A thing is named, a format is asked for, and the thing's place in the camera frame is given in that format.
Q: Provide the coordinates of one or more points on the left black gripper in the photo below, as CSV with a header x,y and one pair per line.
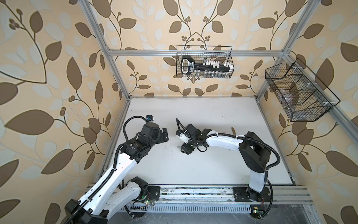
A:
x,y
161,139

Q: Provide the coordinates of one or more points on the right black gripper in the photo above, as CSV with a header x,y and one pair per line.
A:
x,y
186,149

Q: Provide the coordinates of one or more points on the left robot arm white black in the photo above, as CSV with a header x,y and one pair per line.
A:
x,y
117,173

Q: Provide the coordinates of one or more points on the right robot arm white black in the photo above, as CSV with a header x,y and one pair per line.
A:
x,y
258,156

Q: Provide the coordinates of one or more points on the black tool in basket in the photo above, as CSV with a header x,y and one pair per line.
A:
x,y
188,66

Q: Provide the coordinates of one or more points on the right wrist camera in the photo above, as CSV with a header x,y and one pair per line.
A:
x,y
184,138

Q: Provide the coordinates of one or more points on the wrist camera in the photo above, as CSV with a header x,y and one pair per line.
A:
x,y
184,138
149,118

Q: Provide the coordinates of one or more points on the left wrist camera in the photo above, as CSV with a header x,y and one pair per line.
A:
x,y
149,118

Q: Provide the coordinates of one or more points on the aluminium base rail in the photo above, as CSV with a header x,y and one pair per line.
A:
x,y
196,199

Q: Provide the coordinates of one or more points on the black wire basket back wall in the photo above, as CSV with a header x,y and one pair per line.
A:
x,y
215,53

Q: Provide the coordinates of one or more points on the black wire basket wall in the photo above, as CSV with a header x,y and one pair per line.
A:
x,y
215,53
303,95

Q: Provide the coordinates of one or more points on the black wire basket right wall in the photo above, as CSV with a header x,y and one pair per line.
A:
x,y
303,95

